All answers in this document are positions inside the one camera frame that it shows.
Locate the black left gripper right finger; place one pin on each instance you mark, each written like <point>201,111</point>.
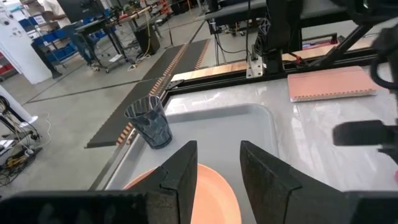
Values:
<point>273,193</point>

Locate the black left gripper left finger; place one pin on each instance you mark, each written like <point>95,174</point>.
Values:
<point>177,186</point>

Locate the orange round plate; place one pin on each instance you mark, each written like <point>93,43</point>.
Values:
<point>214,199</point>

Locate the dark translucent faceted cup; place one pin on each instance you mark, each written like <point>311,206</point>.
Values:
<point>149,124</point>

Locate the grey plastic tray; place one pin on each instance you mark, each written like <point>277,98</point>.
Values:
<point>217,133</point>

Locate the white glossy table cover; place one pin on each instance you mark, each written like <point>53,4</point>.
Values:
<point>326,140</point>

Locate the pink spiral notebook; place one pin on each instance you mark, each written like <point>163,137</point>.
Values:
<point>332,82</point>

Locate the black striped-edge floor mat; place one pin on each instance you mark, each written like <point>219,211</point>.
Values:
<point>192,56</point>
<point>109,124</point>

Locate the grey desk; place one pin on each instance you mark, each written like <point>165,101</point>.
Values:
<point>317,7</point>

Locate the black floor bin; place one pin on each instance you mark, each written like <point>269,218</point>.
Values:
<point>146,40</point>

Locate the black rolling workbench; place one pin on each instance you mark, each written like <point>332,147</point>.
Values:
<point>99,28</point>

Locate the white pole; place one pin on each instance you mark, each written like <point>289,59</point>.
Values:
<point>12,105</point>

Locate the blue storage bins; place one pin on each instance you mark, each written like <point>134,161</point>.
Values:
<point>56,39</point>

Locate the black computer monitor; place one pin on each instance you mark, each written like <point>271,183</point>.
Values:
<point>79,9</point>

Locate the white pillar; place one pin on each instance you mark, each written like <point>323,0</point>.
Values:
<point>21,53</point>

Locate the person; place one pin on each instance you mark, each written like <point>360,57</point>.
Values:
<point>57,12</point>

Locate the black metal table frame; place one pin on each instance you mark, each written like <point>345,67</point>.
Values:
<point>217,82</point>

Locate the silver metal bracket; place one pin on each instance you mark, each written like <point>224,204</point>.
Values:
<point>255,67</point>

